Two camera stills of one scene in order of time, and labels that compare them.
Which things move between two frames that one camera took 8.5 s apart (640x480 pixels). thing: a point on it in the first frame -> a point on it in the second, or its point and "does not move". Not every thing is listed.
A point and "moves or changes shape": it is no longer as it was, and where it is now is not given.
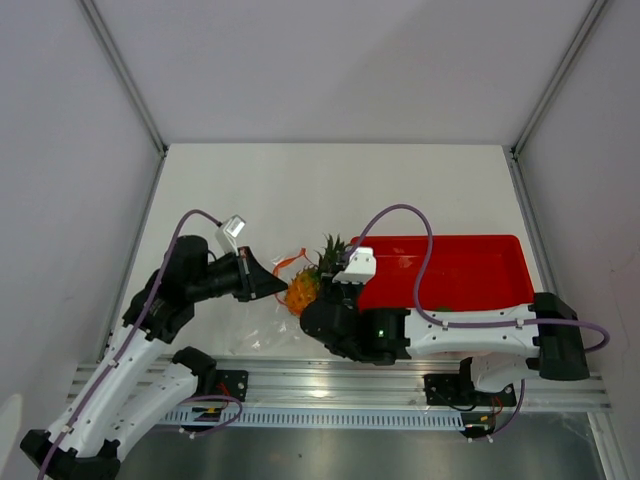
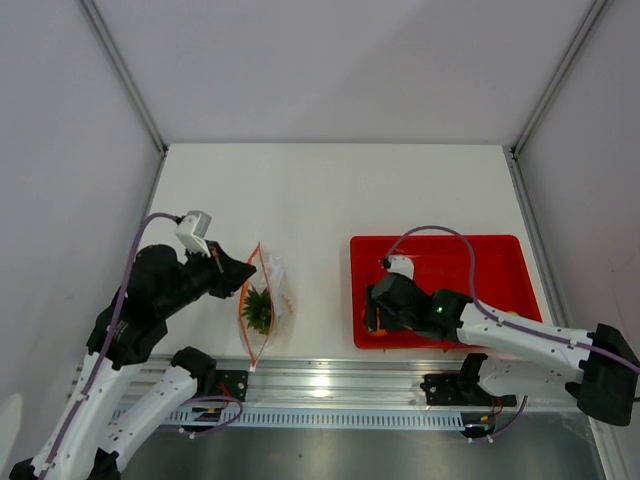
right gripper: (329, 286) -> (370, 310)
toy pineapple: (304, 285) -> (257, 310)
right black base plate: (460, 390) does not move
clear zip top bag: (267, 327) moves or changes shape
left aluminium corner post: (127, 80) does not move
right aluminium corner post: (515, 165) does not move
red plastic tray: (464, 271) does not move
